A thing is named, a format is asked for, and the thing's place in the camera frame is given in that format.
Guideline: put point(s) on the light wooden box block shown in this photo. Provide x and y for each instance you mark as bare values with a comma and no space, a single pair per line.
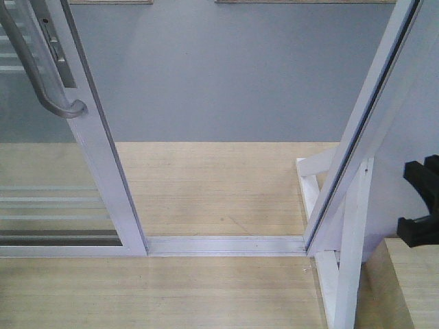
398,286

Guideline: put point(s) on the silver door lock plate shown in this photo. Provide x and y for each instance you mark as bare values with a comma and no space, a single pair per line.
53,42

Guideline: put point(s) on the white wooden brace strip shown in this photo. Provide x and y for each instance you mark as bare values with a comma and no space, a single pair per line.
353,232

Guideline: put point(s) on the white framed sliding glass door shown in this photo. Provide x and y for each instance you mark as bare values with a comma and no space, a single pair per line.
63,190

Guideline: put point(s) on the white wall panel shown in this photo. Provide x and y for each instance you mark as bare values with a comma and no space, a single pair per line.
411,99

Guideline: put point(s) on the aluminium floor track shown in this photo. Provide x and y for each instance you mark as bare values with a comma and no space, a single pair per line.
222,246

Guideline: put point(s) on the grey metal door handle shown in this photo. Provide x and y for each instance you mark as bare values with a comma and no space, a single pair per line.
76,109

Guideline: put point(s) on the white door jamb frame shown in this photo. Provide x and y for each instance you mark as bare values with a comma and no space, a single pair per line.
363,127

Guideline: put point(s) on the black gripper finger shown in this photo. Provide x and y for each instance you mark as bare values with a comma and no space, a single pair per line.
424,178
423,231

